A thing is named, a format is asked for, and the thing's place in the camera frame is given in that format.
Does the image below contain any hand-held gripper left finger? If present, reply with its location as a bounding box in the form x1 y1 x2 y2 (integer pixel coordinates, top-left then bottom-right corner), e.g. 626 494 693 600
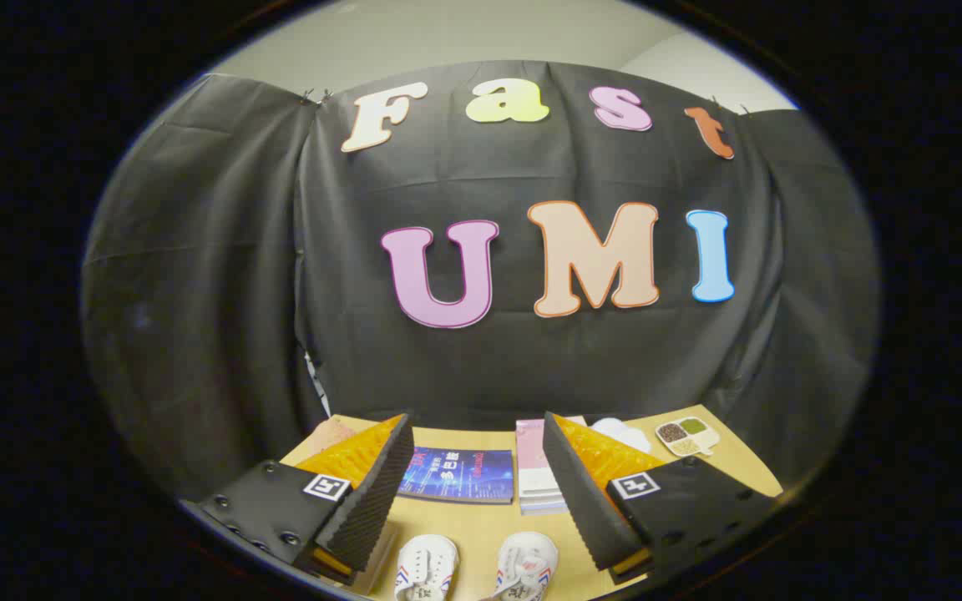
197 413 416 586

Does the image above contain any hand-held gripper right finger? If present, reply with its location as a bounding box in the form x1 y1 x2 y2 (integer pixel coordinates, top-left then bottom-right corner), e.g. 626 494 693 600
542 412 783 584

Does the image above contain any beige fabric storage box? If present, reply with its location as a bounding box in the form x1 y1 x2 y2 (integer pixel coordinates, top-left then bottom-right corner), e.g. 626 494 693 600
352 522 403 596

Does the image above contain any white canvas shoe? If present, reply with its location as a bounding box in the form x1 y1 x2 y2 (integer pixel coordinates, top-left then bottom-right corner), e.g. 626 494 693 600
393 534 460 601
485 532 559 601

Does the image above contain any sectioned dish of beans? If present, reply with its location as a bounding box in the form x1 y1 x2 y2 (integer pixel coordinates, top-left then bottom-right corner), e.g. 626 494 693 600
655 416 721 458

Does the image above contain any orange round sponge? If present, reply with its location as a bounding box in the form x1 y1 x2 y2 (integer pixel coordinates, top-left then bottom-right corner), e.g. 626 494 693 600
306 417 359 459

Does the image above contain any white lumpy object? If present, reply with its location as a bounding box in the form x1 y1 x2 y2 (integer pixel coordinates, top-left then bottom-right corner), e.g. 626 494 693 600
590 417 654 455

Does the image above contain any pale blue book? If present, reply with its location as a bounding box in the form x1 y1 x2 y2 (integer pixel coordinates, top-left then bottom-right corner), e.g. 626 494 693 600
519 494 570 517

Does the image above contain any pink cover book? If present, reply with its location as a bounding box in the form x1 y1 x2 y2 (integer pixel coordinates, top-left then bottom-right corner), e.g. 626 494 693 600
514 417 587 495

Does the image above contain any blue cover book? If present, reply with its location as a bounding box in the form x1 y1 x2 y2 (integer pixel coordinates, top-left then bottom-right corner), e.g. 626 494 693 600
397 447 516 506

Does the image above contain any black backdrop cloth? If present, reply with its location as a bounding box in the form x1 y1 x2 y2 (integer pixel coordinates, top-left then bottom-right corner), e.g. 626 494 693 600
80 60 881 503

